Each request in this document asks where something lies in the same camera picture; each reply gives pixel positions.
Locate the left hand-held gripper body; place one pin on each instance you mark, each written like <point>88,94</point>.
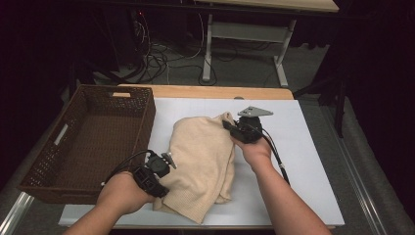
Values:
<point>153,173</point>

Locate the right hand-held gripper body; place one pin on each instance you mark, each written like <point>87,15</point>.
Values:
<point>249,129</point>

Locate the beige sweater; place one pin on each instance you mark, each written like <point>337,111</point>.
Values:
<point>199,163</point>

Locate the brown woven basket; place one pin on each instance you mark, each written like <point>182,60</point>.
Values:
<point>98,153</point>

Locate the person's right hand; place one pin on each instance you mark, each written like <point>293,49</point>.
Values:
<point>256,153</point>

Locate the person's left hand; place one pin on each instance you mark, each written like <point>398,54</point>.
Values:
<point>122,194</point>

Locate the white table cover sheet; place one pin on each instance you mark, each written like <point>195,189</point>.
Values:
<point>293,147</point>

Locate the white-legged desk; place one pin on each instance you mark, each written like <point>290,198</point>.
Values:
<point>248,31</point>

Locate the long aluminium rail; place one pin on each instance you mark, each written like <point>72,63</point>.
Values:
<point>346,156</point>

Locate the short aluminium rail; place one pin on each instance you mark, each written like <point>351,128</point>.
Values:
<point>14,213</point>

